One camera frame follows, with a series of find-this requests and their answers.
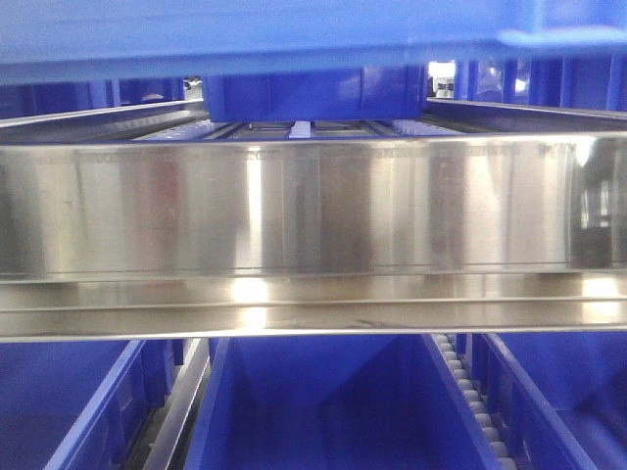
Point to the large blue plastic bin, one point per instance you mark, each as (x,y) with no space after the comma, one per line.
(61,41)

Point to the far blue bin on rack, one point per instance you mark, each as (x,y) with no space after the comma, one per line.
(370,93)

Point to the lower white roller track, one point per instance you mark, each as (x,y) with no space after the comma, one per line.
(474,400)

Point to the lower middle blue bin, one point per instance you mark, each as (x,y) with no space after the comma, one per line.
(335,402)

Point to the lower right blue bin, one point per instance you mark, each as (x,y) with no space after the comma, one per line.
(558,399)

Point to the lower left blue bin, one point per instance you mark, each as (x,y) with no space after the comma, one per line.
(81,405)

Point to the lower steel guide rail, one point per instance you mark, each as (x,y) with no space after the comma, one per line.
(165,439)

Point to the steel rack front rail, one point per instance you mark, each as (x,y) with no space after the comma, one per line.
(452,234)

